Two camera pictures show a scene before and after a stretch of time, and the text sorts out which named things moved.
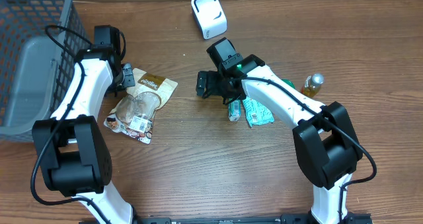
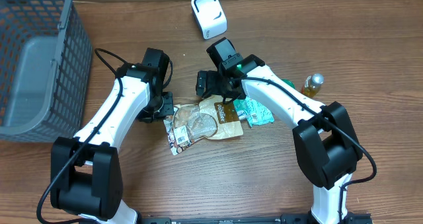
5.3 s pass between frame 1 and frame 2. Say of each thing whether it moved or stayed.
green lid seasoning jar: stayed
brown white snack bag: moved
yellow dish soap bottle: stayed
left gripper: moved
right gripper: stayed
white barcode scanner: stayed
